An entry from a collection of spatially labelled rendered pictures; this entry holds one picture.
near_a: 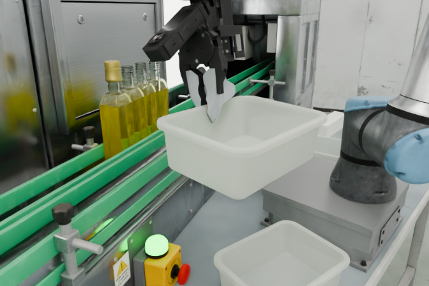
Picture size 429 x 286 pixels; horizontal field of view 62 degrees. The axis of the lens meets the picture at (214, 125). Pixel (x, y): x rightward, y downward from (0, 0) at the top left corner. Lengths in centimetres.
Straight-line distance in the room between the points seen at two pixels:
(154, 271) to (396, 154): 49
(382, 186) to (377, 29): 371
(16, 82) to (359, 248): 80
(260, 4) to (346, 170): 113
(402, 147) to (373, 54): 387
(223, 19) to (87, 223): 39
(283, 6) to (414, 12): 288
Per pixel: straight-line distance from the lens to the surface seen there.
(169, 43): 51
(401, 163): 71
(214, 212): 99
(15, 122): 88
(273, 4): 181
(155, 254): 72
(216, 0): 60
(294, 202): 86
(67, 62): 91
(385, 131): 74
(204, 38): 55
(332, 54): 456
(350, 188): 88
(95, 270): 65
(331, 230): 85
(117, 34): 106
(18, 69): 88
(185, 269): 73
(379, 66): 456
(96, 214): 64
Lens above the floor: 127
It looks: 18 degrees down
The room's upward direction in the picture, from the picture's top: straight up
